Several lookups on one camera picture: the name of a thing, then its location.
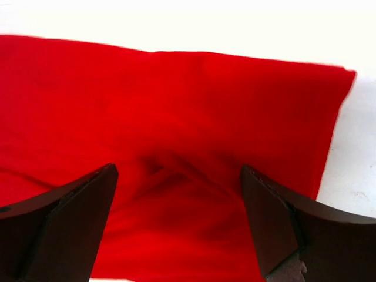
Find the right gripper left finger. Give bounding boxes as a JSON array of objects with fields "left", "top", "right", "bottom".
[{"left": 1, "top": 164, "right": 118, "bottom": 281}]

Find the red t shirt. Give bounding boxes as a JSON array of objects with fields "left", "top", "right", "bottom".
[{"left": 1, "top": 35, "right": 356, "bottom": 281}]

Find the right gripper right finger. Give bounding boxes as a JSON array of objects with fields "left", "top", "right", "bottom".
[{"left": 240, "top": 166, "right": 375, "bottom": 282}]

